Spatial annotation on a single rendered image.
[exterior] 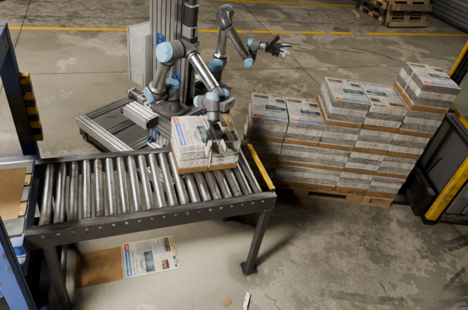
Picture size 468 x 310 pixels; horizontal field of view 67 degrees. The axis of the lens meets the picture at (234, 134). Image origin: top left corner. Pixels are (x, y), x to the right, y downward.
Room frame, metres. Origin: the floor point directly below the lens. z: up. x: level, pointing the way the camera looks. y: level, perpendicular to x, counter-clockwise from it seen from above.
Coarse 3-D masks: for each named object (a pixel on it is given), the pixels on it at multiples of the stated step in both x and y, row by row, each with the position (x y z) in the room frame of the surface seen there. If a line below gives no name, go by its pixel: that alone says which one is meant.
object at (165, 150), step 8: (240, 144) 1.93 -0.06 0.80; (112, 152) 1.62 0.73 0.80; (120, 152) 1.64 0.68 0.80; (128, 152) 1.65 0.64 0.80; (136, 152) 1.66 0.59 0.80; (144, 152) 1.68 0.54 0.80; (152, 152) 1.69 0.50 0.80; (160, 152) 1.70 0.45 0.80; (168, 152) 1.72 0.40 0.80; (40, 160) 1.44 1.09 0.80; (48, 160) 1.45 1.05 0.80; (56, 160) 1.47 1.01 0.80; (64, 160) 1.48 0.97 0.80; (72, 160) 1.49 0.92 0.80; (80, 160) 1.50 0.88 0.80; (136, 160) 1.64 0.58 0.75; (168, 160) 1.72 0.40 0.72; (40, 168) 1.41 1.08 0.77; (56, 168) 1.45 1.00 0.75; (80, 168) 1.50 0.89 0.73; (104, 168) 1.56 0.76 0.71; (136, 168) 1.64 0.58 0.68; (40, 176) 1.41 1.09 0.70; (56, 176) 1.44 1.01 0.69
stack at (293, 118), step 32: (256, 96) 2.57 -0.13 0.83; (256, 128) 2.27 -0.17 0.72; (288, 128) 2.30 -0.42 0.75; (320, 128) 2.32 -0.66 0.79; (352, 128) 2.35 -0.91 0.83; (288, 160) 2.31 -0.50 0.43; (320, 160) 2.33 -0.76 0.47; (352, 160) 2.36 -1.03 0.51; (288, 192) 2.34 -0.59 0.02; (352, 192) 2.39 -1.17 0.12
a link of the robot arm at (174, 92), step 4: (168, 80) 2.19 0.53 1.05; (172, 80) 2.21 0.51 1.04; (176, 80) 2.23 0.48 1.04; (168, 84) 2.14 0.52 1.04; (172, 84) 2.15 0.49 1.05; (176, 84) 2.17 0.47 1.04; (168, 88) 2.13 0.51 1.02; (172, 88) 2.14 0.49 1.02; (176, 88) 2.16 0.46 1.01; (168, 92) 2.11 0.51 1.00; (172, 92) 2.14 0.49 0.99; (176, 92) 2.16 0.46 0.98; (168, 96) 2.11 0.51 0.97; (172, 96) 2.14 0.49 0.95; (176, 96) 2.16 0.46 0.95
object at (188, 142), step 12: (180, 120) 1.76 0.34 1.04; (192, 120) 1.79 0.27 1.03; (180, 132) 1.65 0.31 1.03; (192, 132) 1.67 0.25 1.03; (180, 144) 1.55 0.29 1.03; (192, 144) 1.56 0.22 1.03; (204, 144) 1.58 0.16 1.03; (180, 156) 1.53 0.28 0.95; (192, 156) 1.56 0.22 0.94; (204, 156) 1.59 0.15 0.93; (180, 168) 1.54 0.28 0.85
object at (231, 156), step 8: (224, 120) 1.85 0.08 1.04; (224, 128) 1.77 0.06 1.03; (232, 128) 1.78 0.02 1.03; (224, 136) 1.69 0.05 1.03; (232, 136) 1.71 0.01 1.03; (232, 144) 1.65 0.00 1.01; (216, 152) 1.62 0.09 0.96; (232, 152) 1.66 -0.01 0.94; (216, 160) 1.63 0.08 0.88; (224, 160) 1.65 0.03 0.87; (232, 160) 1.67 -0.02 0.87
